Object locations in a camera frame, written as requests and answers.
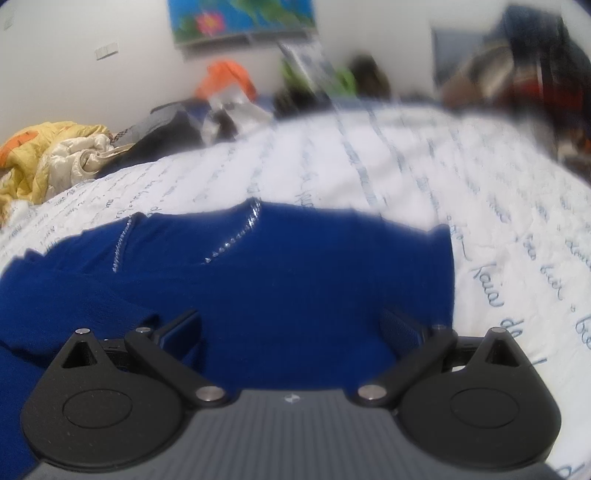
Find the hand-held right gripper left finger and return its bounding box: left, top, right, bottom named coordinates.
left=62, top=309, right=229, bottom=409

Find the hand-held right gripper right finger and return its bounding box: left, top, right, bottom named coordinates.
left=358, top=308, right=520, bottom=409

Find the blue knit sweater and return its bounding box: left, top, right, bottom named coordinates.
left=0, top=198, right=458, bottom=480

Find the pile of dark clothes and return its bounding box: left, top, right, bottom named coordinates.
left=438, top=4, right=591, bottom=162

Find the white script-print bedspread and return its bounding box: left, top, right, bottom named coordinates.
left=0, top=104, right=591, bottom=480

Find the dark grey cloth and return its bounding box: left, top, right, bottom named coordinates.
left=99, top=102, right=204, bottom=178

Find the cream satin cloth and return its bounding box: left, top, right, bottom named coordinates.
left=39, top=134, right=134, bottom=188

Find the crumpled silver plastic bag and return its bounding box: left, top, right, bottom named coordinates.
left=203, top=90, right=273, bottom=144

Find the yellow blanket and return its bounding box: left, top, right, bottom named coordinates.
left=0, top=121, right=112, bottom=222

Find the green packet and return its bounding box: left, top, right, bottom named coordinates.
left=279, top=60, right=358, bottom=95

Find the orange cloth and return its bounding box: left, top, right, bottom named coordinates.
left=194, top=60, right=258, bottom=100

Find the dark bag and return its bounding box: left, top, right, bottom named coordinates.
left=348, top=55, right=393, bottom=97

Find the blue flower wall poster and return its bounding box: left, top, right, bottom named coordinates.
left=167, top=0, right=318, bottom=49

